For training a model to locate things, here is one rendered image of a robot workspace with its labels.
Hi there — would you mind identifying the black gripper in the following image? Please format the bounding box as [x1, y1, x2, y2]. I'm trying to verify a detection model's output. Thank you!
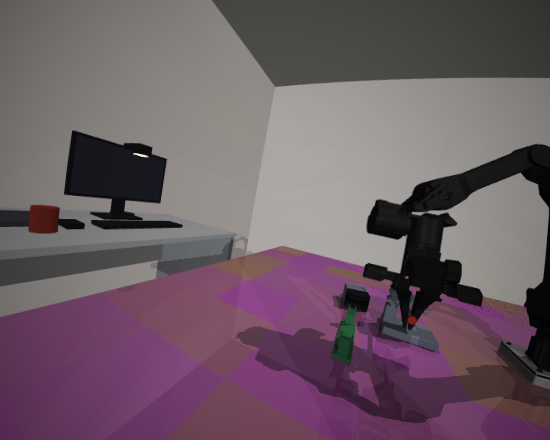
[363, 242, 483, 330]

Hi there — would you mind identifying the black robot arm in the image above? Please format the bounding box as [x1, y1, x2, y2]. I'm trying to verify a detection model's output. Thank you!
[366, 144, 550, 373]

